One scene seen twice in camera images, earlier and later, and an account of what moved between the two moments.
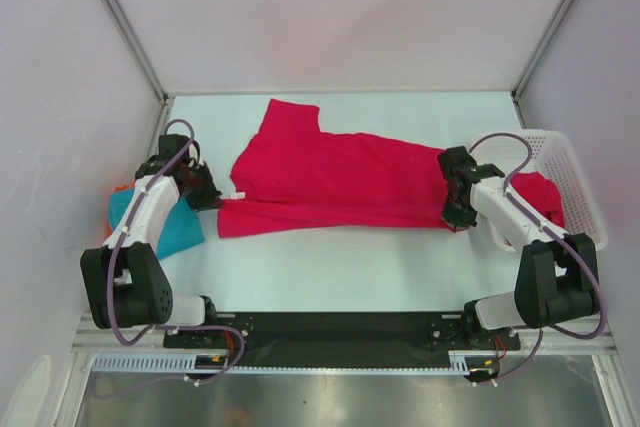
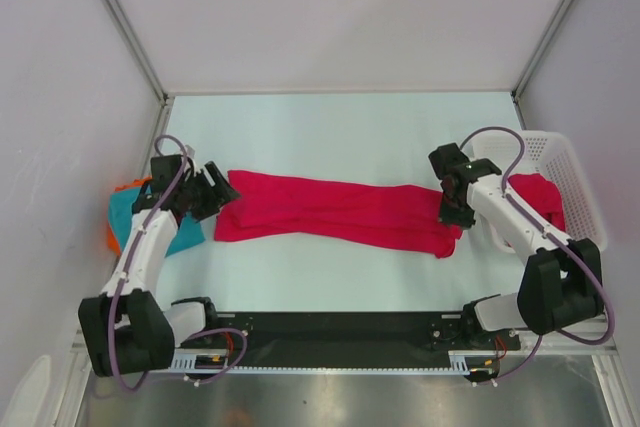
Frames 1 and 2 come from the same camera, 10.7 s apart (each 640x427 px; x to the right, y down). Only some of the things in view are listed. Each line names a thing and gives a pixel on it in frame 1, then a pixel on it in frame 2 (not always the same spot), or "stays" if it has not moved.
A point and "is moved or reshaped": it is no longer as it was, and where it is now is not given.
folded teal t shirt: x=182 y=229 stays
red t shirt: x=543 y=193 stays
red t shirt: x=292 y=179 is moved or reshaped
